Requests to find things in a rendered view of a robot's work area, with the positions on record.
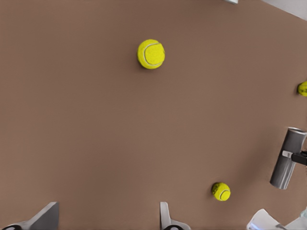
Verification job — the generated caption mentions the yellow tennis ball dark smudge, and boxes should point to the yellow tennis ball dark smudge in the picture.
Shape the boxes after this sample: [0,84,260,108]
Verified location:
[211,182,231,202]

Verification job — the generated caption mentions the grey tennis tube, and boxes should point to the grey tennis tube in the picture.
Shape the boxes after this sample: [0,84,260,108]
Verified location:
[269,126,307,190]

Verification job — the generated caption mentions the large yellow tennis ball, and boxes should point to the large yellow tennis ball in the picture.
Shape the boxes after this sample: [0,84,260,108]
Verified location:
[137,39,166,70]

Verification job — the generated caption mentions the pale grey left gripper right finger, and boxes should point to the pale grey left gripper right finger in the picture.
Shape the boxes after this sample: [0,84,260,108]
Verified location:
[160,201,191,230]

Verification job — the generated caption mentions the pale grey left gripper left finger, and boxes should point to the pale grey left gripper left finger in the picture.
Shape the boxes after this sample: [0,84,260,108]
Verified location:
[1,201,59,230]

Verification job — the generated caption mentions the finger of the pale right gripper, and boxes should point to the finger of the pale right gripper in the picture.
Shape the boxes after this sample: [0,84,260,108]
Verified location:
[282,150,307,166]

